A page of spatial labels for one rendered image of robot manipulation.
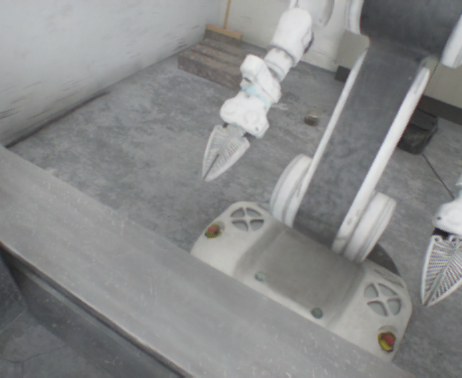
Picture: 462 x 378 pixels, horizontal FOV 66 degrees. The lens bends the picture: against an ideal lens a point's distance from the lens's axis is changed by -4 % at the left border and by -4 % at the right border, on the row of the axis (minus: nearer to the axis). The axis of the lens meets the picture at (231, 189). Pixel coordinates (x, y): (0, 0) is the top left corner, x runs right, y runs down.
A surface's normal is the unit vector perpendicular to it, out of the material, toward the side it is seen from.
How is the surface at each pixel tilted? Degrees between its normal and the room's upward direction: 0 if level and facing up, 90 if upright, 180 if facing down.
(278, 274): 2
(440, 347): 0
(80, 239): 0
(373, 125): 70
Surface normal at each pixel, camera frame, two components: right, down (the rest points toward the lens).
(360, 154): -0.51, 0.22
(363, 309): 0.11, -0.74
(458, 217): -0.32, -0.23
